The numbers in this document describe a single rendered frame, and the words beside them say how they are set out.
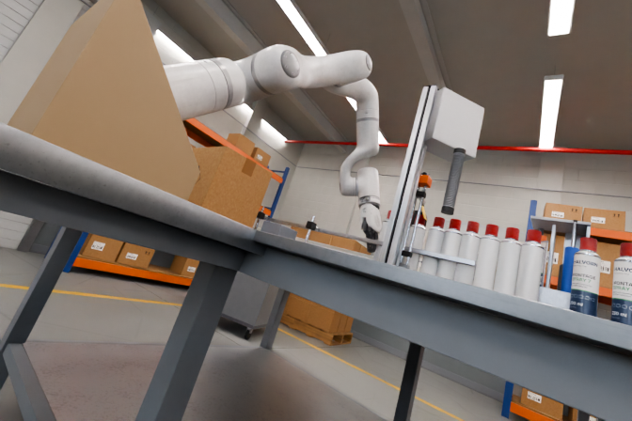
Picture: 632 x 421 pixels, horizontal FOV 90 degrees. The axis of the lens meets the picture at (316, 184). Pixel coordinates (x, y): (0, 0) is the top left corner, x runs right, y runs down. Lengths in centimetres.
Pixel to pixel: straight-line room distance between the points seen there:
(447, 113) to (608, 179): 500
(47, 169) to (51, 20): 467
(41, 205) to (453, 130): 101
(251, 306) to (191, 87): 283
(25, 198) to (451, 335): 51
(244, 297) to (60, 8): 391
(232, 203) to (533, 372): 102
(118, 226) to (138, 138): 15
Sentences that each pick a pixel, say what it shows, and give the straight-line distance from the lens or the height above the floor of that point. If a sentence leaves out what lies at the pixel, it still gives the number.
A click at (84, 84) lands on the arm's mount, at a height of 93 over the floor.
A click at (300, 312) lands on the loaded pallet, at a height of 24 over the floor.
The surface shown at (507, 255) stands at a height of 100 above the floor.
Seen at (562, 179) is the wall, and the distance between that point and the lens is 584.
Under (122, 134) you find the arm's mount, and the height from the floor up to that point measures 89.
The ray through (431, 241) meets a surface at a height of 100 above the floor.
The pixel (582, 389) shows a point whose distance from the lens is 43.
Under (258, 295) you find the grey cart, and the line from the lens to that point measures 334.
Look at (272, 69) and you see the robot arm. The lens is 85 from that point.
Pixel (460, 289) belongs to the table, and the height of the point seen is 82.
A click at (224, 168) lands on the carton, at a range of 120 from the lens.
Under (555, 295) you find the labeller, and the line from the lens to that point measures 107.
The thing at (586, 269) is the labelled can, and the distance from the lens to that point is 103.
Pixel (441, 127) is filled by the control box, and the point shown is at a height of 133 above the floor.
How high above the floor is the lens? 79
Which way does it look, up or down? 15 degrees up
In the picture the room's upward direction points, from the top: 18 degrees clockwise
